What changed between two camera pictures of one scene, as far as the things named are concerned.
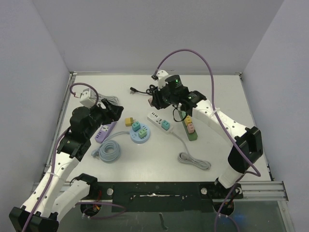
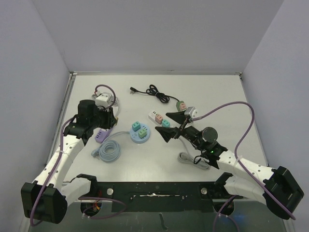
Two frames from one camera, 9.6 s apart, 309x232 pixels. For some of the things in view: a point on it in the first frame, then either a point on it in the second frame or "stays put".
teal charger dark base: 165,124 stays put
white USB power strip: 157,120 stays put
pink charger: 150,100 → 159,118
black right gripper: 157,101 → 181,127
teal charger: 136,126 stays put
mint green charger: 142,133 stays put
